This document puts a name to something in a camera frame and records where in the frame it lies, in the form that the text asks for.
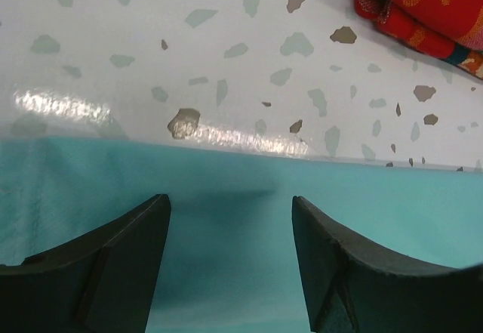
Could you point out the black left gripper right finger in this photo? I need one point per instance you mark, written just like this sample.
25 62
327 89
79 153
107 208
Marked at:
352 284

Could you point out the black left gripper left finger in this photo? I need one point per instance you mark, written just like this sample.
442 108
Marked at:
102 281

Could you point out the mint green t shirt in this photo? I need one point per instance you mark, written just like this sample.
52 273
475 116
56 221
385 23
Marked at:
230 263

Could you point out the red folded cartoon blanket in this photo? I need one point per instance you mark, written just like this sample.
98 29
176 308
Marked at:
448 30

